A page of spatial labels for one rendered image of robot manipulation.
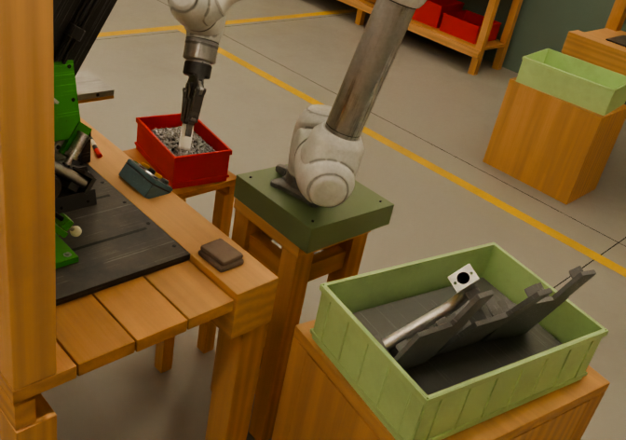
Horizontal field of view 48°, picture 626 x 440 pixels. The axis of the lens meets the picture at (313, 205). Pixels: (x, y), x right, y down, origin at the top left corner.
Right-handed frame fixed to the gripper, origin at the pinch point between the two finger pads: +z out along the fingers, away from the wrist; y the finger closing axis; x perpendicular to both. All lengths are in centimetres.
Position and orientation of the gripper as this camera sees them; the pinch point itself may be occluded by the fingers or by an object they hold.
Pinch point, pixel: (185, 136)
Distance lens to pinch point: 195.8
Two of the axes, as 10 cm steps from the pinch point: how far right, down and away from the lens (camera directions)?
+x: -8.6, -1.3, -4.9
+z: -1.7, 9.8, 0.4
